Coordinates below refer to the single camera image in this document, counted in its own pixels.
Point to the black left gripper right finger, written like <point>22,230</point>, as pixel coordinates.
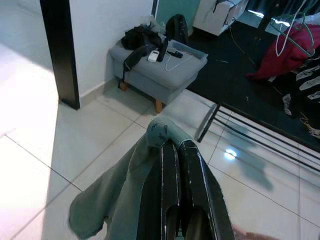
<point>200,187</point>

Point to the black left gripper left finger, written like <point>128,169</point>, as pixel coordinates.
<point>160,195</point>

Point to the blue denim garment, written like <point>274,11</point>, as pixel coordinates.
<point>112,200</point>

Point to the grey upholstered ottoman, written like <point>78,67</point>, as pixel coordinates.
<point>155,75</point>

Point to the small black device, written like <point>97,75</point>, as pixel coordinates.
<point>175,53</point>

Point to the clear plastic box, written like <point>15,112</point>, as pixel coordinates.
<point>192,51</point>

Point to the white remote control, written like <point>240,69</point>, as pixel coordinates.
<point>153,56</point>

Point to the black stick remote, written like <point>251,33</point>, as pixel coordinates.
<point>163,48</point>

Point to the black white print garment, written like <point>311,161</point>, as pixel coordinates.
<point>307,82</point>

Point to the red garment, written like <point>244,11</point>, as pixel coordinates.
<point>280,57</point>

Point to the black backpack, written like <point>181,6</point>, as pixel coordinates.
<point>177,28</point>

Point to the clear plastic bag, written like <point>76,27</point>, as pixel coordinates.
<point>153,25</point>

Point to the black metal clothes rack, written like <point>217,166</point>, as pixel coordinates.
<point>266,15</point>

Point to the black door frame post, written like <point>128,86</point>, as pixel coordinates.
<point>62,50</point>

